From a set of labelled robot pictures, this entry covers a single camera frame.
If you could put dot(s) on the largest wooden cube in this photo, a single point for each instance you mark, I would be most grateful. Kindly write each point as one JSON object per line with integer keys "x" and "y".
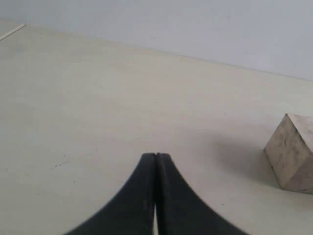
{"x": 290, "y": 153}

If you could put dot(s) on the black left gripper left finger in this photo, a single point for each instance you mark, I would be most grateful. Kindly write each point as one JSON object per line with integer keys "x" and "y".
{"x": 131, "y": 210}

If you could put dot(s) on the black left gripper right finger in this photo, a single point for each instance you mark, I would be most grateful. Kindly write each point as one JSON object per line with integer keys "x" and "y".
{"x": 179, "y": 210}

